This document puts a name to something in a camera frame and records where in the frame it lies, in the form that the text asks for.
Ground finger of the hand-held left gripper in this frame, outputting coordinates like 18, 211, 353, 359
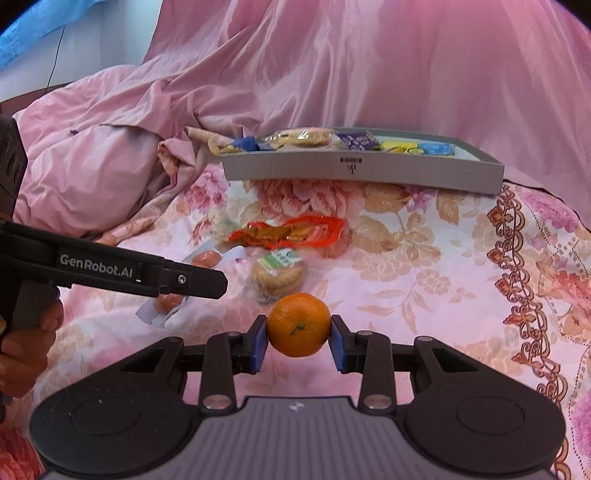
159, 260, 228, 300

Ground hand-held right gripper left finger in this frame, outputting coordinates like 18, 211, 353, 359
117, 315, 269, 411

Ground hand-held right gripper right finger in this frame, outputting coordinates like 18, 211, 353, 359
329, 315, 483, 411

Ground orange mandarin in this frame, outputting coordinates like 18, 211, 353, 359
267, 292, 333, 358

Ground grey cardboard box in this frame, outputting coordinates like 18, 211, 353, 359
221, 127, 505, 195

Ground round pastry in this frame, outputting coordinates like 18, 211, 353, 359
263, 128, 338, 149

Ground person's left hand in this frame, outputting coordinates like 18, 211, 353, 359
0, 300, 64, 400

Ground pink sausage packet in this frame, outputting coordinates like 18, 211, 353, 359
136, 292, 188, 329
185, 246, 247, 271

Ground bun packet with green label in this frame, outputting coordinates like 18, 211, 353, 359
250, 248, 306, 301

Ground red snack packet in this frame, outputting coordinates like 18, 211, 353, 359
227, 215, 347, 252

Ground floral bed sheet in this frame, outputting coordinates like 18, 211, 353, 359
0, 124, 591, 480

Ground dark blue packet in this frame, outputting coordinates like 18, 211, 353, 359
232, 135, 273, 152

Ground blue cloth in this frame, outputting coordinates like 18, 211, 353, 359
0, 0, 160, 70

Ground pink quilt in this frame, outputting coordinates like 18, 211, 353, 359
11, 0, 591, 245

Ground black cable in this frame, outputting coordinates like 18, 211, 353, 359
46, 25, 65, 88

